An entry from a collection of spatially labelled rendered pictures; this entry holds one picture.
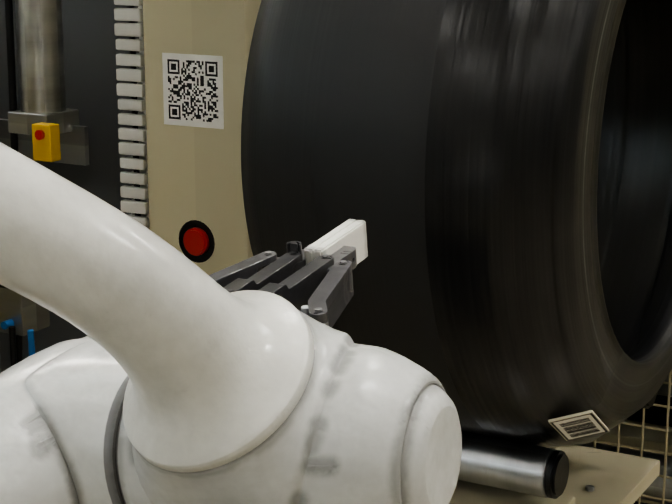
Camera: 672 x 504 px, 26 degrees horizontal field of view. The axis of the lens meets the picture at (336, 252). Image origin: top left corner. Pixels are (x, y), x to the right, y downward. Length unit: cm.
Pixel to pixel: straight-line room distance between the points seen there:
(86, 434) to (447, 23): 53
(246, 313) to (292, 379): 4
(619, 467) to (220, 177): 54
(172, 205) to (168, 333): 92
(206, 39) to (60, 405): 79
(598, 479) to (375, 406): 95
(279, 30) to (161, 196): 38
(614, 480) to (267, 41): 65
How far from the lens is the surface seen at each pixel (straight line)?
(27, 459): 76
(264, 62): 124
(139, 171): 161
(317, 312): 94
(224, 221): 152
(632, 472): 164
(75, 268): 63
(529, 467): 134
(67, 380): 78
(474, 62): 115
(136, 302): 64
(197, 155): 153
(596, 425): 132
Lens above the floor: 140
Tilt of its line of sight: 13 degrees down
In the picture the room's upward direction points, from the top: straight up
